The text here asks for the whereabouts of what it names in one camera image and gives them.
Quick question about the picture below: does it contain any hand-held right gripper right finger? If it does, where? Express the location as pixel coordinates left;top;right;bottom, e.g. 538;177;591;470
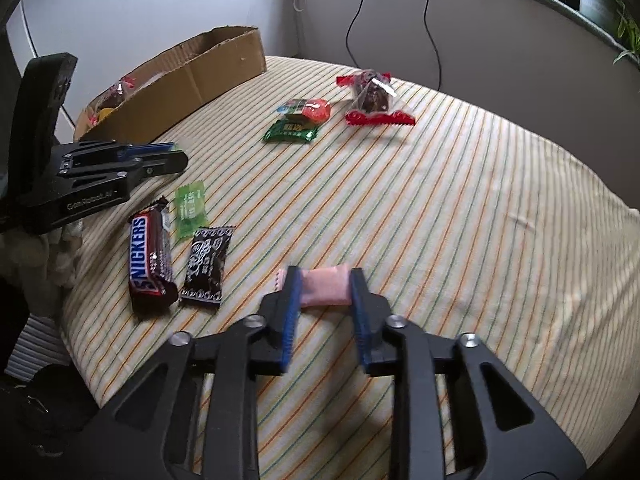
351;268;585;480

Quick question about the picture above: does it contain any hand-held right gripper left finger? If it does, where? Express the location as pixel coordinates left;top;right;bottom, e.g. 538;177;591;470
92;265;303;480

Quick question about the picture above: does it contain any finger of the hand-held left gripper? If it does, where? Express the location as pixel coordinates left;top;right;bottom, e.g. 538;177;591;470
56;152;190;190
62;141;178;162

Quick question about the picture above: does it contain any pink candy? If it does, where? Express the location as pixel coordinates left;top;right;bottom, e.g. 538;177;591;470
274;264;357;307

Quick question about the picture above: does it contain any light green candy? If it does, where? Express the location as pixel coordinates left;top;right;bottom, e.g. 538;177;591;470
172;178;211;238

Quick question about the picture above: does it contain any clear red-edged snack packet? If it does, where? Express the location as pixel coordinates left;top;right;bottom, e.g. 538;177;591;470
335;69;417;127
102;76;138;111

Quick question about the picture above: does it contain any brown chocolate bar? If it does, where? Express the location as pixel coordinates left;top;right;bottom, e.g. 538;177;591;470
127;197;179;317

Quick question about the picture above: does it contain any brown cardboard box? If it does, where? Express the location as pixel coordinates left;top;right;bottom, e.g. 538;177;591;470
73;26;267;143

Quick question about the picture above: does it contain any black snack packet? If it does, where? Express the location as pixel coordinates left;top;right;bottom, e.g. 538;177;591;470
179;226;236;307

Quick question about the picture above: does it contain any dark green snack packet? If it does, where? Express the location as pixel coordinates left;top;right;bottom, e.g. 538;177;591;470
263;119;320;144

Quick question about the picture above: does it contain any red and teal snack packet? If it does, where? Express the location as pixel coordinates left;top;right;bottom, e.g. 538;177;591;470
277;99;333;123

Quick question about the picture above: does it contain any striped yellow cloth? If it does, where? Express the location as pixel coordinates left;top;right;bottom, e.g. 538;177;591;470
60;55;636;476

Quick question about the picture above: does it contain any grey striped cloth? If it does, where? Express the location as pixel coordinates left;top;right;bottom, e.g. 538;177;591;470
5;310;76;381

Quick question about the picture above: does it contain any potted spider plant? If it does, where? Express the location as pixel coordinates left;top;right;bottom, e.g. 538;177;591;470
550;0;640;66

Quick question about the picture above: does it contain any black power cable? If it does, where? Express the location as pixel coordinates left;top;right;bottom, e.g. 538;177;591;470
346;0;386;68
424;0;443;92

